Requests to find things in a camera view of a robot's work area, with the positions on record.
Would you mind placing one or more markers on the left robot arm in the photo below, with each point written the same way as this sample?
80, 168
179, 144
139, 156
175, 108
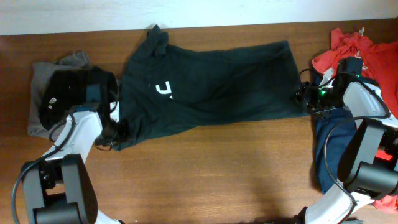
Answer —
56, 186

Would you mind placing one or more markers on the red garment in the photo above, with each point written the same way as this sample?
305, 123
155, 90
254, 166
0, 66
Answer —
379, 61

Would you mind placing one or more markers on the blue garment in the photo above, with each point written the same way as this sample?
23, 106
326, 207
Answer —
336, 145

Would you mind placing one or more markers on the black folded garment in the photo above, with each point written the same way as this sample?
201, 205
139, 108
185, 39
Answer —
68, 88

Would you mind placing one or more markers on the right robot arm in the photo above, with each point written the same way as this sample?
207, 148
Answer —
367, 169

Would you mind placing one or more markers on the dark green Nike t-shirt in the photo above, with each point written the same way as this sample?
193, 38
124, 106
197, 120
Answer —
166, 90

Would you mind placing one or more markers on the grey folded garment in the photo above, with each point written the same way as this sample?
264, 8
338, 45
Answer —
43, 72

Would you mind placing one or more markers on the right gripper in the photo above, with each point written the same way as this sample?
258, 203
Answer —
306, 92

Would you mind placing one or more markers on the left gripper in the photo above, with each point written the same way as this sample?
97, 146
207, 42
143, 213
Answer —
123, 135

